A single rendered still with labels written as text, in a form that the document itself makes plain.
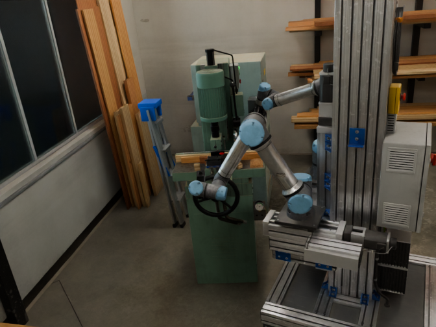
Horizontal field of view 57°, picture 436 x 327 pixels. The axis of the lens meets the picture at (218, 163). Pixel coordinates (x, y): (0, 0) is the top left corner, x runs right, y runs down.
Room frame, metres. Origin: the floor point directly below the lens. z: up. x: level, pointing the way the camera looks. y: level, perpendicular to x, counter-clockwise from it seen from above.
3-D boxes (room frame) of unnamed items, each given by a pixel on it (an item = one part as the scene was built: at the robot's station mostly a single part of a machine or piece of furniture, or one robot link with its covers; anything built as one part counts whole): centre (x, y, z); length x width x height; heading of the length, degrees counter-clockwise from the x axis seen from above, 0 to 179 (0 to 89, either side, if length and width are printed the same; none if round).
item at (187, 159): (2.53, -0.06, 0.92); 0.62 x 0.02 x 0.04; 84
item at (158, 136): (3.33, 0.47, 0.58); 0.27 x 0.25 x 1.16; 76
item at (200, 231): (2.66, -0.01, 0.36); 0.58 x 0.45 x 0.71; 174
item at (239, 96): (2.73, -0.18, 1.23); 0.09 x 0.08 x 0.15; 174
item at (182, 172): (2.43, 0.00, 0.87); 0.61 x 0.30 x 0.06; 84
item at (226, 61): (2.83, -0.03, 1.16); 0.22 x 0.22 x 0.72; 84
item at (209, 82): (2.54, 0.00, 1.35); 0.18 x 0.18 x 0.31
